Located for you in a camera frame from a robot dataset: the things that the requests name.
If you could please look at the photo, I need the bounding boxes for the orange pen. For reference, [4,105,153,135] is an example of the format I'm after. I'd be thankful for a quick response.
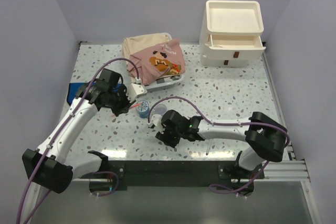
[112,103,140,117]

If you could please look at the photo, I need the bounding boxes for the white drawer cabinet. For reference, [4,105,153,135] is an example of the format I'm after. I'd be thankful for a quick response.
[199,0,266,67]

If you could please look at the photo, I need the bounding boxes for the blue round tin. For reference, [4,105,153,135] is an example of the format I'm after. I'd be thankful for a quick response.
[135,100,150,119]

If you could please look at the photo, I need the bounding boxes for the brown top drawer handle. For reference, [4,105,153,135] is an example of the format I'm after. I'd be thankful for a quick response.
[233,51,239,58]

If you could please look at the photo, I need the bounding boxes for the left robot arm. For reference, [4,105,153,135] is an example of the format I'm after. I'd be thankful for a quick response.
[22,69,132,194]

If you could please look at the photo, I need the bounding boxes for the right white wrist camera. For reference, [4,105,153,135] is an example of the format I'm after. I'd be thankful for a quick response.
[148,114,163,131]

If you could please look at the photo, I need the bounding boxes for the pink printed t-shirt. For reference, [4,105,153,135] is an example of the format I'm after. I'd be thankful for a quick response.
[127,39,185,86]

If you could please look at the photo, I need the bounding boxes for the white laundry basket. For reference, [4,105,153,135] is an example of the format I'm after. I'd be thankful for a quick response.
[122,31,186,94]

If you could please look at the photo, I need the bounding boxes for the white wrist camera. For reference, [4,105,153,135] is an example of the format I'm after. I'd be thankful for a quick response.
[127,83,147,101]
[148,114,163,131]

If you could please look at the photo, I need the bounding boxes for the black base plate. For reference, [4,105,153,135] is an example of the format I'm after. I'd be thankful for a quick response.
[101,161,265,190]

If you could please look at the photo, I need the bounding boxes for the aluminium rail frame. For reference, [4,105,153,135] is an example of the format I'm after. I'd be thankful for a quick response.
[31,44,314,223]

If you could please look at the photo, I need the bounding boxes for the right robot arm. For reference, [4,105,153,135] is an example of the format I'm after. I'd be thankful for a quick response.
[148,110,288,178]

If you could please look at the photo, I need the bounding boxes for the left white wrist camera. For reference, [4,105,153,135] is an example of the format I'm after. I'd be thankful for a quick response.
[127,83,147,101]

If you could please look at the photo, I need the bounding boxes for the blue cloth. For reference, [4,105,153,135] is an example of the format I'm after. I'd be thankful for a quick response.
[66,82,87,105]

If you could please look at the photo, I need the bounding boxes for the clear plastic cup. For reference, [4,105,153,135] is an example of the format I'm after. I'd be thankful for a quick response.
[153,104,167,115]

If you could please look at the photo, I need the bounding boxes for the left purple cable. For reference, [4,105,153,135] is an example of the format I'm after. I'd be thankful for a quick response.
[16,58,142,224]

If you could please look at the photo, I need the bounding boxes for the white slim pen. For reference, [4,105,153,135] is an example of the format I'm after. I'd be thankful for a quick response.
[205,141,212,156]

